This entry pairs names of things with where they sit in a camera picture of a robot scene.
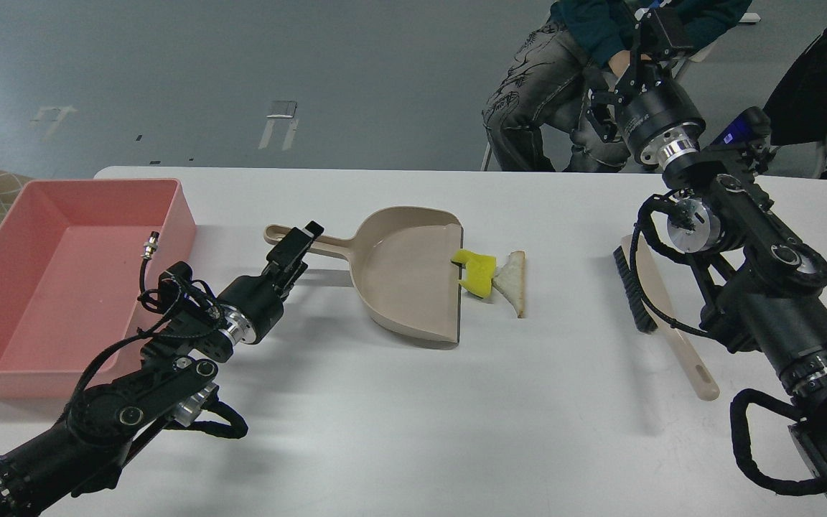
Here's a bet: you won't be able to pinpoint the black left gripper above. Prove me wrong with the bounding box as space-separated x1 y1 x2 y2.
218 220 324 344

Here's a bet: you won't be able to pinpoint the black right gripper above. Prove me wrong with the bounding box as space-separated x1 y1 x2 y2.
584 7 705 168

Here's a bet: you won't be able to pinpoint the beige plastic dustpan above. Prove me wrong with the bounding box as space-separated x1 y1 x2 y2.
263 207 464 350

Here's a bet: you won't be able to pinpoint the yellow sponge piece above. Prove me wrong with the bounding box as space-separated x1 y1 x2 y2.
451 248 497 299

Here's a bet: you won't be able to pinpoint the white bread slice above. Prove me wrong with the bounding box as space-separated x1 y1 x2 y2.
491 250 526 320

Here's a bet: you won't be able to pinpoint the beige brush black bristles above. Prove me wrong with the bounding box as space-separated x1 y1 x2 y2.
613 235 721 401

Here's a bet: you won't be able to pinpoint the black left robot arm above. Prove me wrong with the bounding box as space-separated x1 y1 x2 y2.
0 222 324 516

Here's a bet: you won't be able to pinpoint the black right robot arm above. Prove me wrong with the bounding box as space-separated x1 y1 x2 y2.
585 6 827 497

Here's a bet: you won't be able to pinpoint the pink plastic bin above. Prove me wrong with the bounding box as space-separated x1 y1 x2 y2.
0 179 196 399

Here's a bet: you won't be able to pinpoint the seated person in jeans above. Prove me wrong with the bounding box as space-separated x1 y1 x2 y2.
482 0 753 173

